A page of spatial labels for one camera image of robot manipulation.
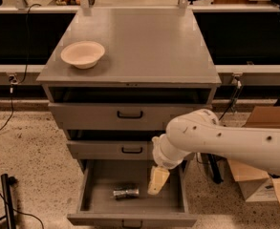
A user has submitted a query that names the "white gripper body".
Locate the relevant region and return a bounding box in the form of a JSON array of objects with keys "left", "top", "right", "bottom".
[{"left": 152, "top": 134, "right": 190, "bottom": 170}]

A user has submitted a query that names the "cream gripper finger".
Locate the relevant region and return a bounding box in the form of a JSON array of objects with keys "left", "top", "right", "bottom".
[{"left": 147, "top": 166, "right": 170, "bottom": 195}]

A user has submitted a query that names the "silver redbull can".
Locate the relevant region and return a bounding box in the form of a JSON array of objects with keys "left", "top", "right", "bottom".
[{"left": 113, "top": 188, "right": 140, "bottom": 199}]

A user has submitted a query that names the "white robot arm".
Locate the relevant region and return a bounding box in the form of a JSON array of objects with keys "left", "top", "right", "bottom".
[{"left": 148, "top": 109, "right": 280, "bottom": 195}]

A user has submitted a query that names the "grey bottom drawer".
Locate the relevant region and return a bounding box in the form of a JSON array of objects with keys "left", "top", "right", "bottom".
[{"left": 68, "top": 160, "right": 196, "bottom": 229}]

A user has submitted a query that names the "grey drawer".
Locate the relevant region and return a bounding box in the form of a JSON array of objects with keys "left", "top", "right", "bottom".
[
  {"left": 67, "top": 140, "right": 153, "bottom": 160},
  {"left": 68, "top": 160, "right": 196, "bottom": 229},
  {"left": 49, "top": 103, "right": 209, "bottom": 131}
]

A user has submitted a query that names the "grey middle drawer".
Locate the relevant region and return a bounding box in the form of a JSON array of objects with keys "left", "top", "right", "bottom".
[{"left": 67, "top": 140, "right": 153, "bottom": 160}]

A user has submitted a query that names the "grey drawer cabinet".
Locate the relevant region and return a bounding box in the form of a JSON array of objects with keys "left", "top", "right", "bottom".
[{"left": 35, "top": 7, "right": 222, "bottom": 177}]

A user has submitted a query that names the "grey top drawer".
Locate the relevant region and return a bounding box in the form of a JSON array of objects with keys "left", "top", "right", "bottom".
[{"left": 49, "top": 103, "right": 209, "bottom": 131}]

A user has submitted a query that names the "black bar leaning on floor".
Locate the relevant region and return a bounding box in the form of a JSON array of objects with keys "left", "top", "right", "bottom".
[{"left": 207, "top": 154, "right": 223, "bottom": 184}]

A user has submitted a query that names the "brown cardboard box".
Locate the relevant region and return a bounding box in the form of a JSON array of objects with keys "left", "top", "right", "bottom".
[{"left": 228, "top": 106, "right": 280, "bottom": 204}]

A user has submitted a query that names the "cream paper bowl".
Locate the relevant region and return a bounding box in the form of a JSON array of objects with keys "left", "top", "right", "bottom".
[{"left": 60, "top": 41, "right": 105, "bottom": 69}]

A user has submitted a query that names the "black stand with cable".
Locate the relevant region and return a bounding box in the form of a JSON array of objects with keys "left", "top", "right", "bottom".
[{"left": 0, "top": 174, "right": 45, "bottom": 229}]

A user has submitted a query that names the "black hanging cable left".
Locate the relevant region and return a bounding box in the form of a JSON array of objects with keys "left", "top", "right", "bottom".
[{"left": 0, "top": 3, "right": 42, "bottom": 142}]

